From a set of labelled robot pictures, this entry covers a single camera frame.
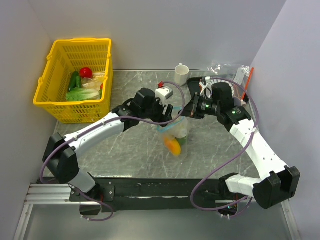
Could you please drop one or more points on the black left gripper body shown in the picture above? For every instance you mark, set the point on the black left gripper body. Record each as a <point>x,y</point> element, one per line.
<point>157,109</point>

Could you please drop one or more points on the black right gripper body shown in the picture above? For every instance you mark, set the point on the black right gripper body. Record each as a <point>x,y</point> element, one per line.
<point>207,107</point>

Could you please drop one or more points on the white toy cauliflower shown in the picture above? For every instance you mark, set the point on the white toy cauliflower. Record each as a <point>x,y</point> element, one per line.
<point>180,129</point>

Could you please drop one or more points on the clear bag with blue zipper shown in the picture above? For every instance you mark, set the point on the clear bag with blue zipper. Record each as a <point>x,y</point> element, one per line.
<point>165,133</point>

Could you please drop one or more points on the green toy bell pepper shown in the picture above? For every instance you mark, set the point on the green toy bell pepper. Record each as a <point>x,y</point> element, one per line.
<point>182,141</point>

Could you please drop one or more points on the yellow orange toy mango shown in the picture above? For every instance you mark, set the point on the yellow orange toy mango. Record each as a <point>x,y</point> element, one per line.
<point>173,146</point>

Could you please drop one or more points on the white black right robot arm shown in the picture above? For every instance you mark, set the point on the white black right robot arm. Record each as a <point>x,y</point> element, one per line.
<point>277,182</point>

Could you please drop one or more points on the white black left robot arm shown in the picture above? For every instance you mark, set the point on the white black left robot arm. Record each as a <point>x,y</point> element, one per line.
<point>62,152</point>

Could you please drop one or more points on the clear bag with red zipper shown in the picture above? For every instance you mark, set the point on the clear bag with red zipper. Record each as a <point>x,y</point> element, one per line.
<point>237,73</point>

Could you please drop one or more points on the orange plastic fork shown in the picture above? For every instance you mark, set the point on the orange plastic fork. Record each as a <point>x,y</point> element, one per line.
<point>201,85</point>

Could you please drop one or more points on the black rectangular tray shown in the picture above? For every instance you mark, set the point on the black rectangular tray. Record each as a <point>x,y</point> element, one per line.
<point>193,83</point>

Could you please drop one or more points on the white blue striped plate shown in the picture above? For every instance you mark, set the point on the white blue striped plate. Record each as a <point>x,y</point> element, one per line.
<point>216,81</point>

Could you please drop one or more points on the beige mug purple inside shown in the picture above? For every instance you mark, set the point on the beige mug purple inside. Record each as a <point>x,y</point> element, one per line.
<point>238,102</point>

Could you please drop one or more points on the white ceramic mug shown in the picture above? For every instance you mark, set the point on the white ceramic mug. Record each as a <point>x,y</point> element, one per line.
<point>181,74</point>

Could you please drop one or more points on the pale yellow toy vegetable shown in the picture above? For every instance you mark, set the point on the pale yellow toy vegetable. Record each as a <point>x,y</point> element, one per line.
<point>95,82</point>

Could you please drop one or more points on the red toy tomato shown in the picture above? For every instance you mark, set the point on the red toy tomato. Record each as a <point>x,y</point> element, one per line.
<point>86,72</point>

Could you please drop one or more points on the green toy lettuce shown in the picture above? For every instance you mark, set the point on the green toy lettuce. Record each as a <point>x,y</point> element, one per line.
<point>82,94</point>

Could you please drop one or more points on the green toy chili pepper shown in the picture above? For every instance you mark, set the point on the green toy chili pepper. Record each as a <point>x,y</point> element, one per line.
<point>78,81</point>

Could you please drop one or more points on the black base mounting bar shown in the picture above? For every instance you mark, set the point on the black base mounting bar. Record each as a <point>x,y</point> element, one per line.
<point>131,194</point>

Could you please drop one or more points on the green toy cucumber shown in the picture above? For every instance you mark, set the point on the green toy cucumber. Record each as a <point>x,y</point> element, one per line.
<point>72,82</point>

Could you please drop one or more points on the yellow plastic basket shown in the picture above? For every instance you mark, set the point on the yellow plastic basket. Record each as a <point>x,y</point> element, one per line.
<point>65,57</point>

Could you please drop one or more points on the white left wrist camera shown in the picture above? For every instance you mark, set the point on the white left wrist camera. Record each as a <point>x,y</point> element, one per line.
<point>163,93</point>

